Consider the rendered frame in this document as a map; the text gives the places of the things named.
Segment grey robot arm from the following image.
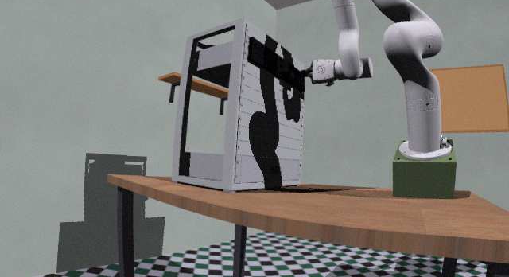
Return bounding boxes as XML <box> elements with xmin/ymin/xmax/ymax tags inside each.
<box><xmin>332</xmin><ymin>0</ymin><xmax>452</xmax><ymax>161</ymax></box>

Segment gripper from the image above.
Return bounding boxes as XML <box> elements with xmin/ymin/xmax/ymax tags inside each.
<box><xmin>299</xmin><ymin>60</ymin><xmax>337</xmax><ymax>84</ymax></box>

